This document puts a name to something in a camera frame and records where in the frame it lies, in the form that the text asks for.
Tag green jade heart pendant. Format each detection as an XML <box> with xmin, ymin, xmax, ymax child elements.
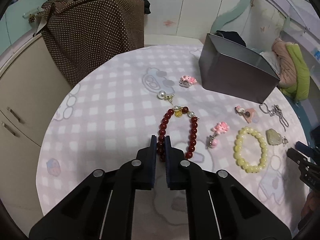
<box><xmin>265</xmin><ymin>128</ymin><xmax>289</xmax><ymax>146</ymax></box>

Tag silver ball chain necklace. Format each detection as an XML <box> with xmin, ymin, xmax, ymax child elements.
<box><xmin>259</xmin><ymin>102</ymin><xmax>290</xmax><ymax>132</ymax></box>

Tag pink cat charm keychain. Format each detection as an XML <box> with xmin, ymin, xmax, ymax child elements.
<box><xmin>207</xmin><ymin>121</ymin><xmax>229</xmax><ymax>148</ymax></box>

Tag yellow bead bracelet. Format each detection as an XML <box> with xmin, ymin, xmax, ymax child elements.
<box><xmin>233</xmin><ymin>126</ymin><xmax>269</xmax><ymax>173</ymax></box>

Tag dark red bead bracelet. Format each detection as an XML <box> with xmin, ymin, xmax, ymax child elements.
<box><xmin>157</xmin><ymin>106</ymin><xmax>200</xmax><ymax>162</ymax></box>

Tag pearl earring gold bow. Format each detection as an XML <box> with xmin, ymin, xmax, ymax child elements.
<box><xmin>157</xmin><ymin>90</ymin><xmax>174</xmax><ymax>104</ymax></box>

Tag right hand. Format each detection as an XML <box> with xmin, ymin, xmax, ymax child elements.
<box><xmin>301</xmin><ymin>191</ymin><xmax>320</xmax><ymax>218</ymax></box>

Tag pink checked tablecloth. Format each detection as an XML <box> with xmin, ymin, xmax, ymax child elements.
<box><xmin>36</xmin><ymin>46</ymin><xmax>309</xmax><ymax>234</ymax></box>

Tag pink cat hair clip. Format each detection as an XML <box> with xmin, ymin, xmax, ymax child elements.
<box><xmin>179</xmin><ymin>75</ymin><xmax>197</xmax><ymax>88</ymax></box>

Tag grey metal box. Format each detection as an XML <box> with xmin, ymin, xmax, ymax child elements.
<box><xmin>199</xmin><ymin>34</ymin><xmax>280</xmax><ymax>103</ymax></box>

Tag folded dark clothes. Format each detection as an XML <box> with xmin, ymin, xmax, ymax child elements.
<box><xmin>214</xmin><ymin>30</ymin><xmax>246</xmax><ymax>47</ymax></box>

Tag beige cabinet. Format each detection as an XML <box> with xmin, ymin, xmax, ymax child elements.
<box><xmin>0</xmin><ymin>33</ymin><xmax>75</xmax><ymax>218</ymax></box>

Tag brown dotted cloth cover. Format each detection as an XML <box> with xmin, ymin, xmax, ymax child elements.
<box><xmin>39</xmin><ymin>0</ymin><xmax>145</xmax><ymax>86</ymax></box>

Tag teal drawer unit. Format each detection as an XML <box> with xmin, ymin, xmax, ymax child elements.
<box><xmin>0</xmin><ymin>0</ymin><xmax>47</xmax><ymax>54</ymax></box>

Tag teal bunk bed frame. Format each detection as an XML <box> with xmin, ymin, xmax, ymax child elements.
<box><xmin>210</xmin><ymin>0</ymin><xmax>251</xmax><ymax>34</ymax></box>

